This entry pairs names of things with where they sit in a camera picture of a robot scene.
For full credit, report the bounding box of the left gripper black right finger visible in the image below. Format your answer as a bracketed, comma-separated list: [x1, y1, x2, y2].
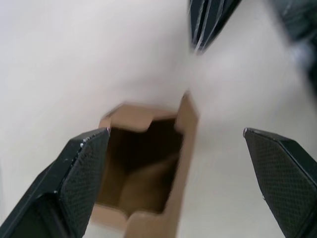
[243, 127, 317, 238]

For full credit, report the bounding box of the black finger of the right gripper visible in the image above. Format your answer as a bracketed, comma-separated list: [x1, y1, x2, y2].
[187, 0, 211, 55]
[199, 0, 242, 52]

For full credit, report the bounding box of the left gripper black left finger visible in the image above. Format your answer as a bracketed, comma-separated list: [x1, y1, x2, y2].
[0, 127, 111, 238]

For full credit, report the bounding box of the small brown cardboard box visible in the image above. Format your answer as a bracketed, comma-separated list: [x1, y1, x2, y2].
[91, 90, 200, 238]

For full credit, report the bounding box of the dark robot torso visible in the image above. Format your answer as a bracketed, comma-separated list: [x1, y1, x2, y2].
[268, 0, 317, 97]

